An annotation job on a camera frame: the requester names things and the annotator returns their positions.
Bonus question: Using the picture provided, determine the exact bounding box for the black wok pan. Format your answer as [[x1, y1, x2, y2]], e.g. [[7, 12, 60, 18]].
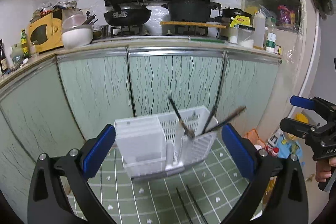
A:
[[104, 0, 151, 27]]

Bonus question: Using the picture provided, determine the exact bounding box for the dark soy sauce bottle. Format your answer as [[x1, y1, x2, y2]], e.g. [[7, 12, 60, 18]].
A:
[[0, 39, 8, 74]]

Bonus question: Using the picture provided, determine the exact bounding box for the person right hand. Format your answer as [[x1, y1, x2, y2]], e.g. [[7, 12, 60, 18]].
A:
[[315, 157, 336, 182]]

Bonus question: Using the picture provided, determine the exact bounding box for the yellow toy microwave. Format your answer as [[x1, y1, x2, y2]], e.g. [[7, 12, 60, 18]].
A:
[[28, 9, 63, 53]]

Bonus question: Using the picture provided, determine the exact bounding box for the blue plastic toy kettle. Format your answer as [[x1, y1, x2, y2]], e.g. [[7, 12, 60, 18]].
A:
[[277, 133, 303, 160]]

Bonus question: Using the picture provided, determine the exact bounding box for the red cap sauce bottle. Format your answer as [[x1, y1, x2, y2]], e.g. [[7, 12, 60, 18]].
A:
[[266, 146, 280, 157]]

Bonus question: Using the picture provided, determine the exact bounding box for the black cast iron pot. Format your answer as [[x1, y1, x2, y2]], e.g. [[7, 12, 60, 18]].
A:
[[161, 0, 222, 23]]

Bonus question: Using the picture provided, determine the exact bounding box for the orange plastic bag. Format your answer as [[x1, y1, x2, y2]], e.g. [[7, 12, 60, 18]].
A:
[[243, 128, 265, 148]]

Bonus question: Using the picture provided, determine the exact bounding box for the green checked tablecloth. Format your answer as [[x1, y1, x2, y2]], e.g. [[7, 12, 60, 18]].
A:
[[88, 140, 248, 223]]

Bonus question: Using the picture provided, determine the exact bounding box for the black chopstick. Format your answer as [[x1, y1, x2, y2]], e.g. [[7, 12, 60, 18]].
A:
[[186, 185, 209, 224], [168, 96, 195, 139], [176, 188, 193, 224], [201, 105, 217, 135]]

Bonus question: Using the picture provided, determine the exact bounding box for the green glass bottle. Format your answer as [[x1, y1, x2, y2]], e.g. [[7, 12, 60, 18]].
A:
[[21, 29, 30, 58]]

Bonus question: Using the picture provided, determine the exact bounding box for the white squeeze bottle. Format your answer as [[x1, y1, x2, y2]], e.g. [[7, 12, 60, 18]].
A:
[[253, 10, 265, 49]]

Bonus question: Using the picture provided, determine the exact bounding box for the green label white bottle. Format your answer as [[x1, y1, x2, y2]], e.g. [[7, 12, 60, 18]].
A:
[[265, 32, 276, 53]]

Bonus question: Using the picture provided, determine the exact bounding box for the white rice cooker pot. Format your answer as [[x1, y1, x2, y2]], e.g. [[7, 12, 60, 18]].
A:
[[62, 14, 93, 50]]

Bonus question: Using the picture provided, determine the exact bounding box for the clear jar white powder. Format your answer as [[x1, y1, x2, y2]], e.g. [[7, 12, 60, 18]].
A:
[[238, 25, 255, 48]]

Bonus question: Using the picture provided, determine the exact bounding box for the wooden cutting board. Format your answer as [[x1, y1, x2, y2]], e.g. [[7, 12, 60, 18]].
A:
[[159, 21, 227, 29]]

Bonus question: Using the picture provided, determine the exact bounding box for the yellow lid plastic jar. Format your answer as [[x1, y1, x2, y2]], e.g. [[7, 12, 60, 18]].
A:
[[294, 113, 309, 124]]

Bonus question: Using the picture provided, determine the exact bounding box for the white grey utensil holder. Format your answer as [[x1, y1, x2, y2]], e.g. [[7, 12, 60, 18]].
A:
[[114, 106, 218, 182]]

